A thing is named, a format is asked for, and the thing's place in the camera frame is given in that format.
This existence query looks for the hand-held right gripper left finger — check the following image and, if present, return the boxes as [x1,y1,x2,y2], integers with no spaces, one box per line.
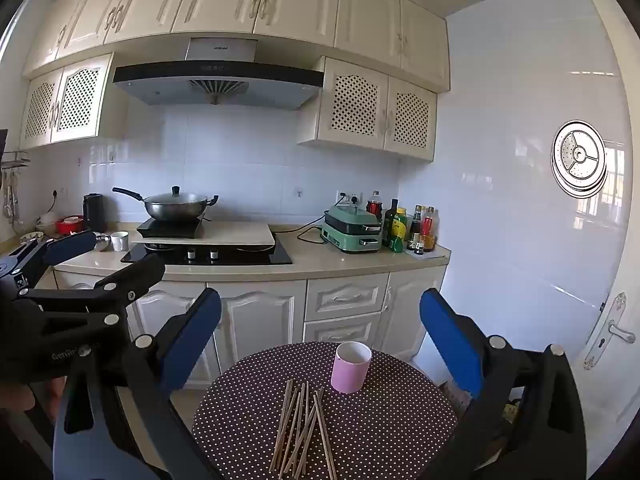
[52,287,223,480]

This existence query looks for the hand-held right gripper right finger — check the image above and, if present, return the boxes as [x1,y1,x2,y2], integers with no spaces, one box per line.
[419,287,587,480]

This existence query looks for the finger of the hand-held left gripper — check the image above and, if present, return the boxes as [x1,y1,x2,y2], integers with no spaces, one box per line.
[0,230,97,291]
[19,254,167,330]

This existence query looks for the pink cup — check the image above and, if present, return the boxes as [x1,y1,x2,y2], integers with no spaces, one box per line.
[331,341,373,395]

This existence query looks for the pile of wooden chopsticks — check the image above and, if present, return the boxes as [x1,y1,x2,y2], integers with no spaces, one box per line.
[269,379,338,480]

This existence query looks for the hanging kitchen utensils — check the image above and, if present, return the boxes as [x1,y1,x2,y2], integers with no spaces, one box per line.
[0,167,23,233]

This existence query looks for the person's left hand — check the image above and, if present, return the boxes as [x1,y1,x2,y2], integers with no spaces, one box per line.
[0,383,38,415]

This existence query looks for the black electric kettle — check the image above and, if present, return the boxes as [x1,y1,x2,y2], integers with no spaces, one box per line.
[82,193,107,233]

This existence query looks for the black induction cooker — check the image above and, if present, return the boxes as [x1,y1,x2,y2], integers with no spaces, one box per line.
[136,216,208,239]

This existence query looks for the cream base cabinet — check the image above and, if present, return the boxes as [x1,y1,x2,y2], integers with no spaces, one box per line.
[35,222,451,391]

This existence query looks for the steel wok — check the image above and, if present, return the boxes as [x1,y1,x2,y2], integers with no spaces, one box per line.
[112,187,219,223]

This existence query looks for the glass wok lid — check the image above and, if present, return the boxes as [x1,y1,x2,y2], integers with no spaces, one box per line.
[145,186,208,208]

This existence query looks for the black glass gas stove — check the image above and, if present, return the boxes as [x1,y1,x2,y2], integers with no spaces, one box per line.
[120,234,294,265]

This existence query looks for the cream cabinet drawer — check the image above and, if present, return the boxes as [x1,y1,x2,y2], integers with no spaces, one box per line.
[303,312,383,345]
[306,275,390,321]

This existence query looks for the beige stone slab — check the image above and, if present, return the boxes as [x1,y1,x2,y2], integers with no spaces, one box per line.
[131,221,277,252]

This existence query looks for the polka-dot round table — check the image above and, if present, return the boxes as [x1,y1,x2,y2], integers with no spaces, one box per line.
[192,342,458,480]

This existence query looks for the red sauce bottle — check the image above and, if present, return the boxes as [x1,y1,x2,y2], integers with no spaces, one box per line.
[420,206,438,253]

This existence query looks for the dark soy sauce bottle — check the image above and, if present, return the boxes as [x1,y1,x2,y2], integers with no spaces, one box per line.
[409,205,423,252]

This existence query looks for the green bottle yellow label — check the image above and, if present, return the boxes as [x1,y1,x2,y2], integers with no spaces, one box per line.
[390,208,408,253]

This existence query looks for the dark green oil bottle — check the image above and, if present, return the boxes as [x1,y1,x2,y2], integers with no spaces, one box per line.
[382,199,399,248]

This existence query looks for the green electric grill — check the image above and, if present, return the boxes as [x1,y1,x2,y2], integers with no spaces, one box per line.
[320,204,383,254]

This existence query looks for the cream lattice door cabinet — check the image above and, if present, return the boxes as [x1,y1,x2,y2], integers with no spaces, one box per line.
[20,52,128,150]
[297,56,438,162]

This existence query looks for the white door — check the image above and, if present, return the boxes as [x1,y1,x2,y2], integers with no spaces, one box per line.
[575,0,640,466]

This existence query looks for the steel range hood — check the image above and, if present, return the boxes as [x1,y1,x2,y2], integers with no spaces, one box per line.
[112,37,326,111]

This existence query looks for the metal wall rack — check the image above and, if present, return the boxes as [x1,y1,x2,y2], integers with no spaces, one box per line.
[0,149,32,170]

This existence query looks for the black power cable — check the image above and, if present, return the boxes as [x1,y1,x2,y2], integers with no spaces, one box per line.
[275,195,351,247]

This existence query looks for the silver door handle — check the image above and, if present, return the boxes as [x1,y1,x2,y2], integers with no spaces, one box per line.
[584,292,637,370]

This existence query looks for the cream upper wall cabinets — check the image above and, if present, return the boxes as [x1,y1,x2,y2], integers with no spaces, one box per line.
[22,0,451,93]

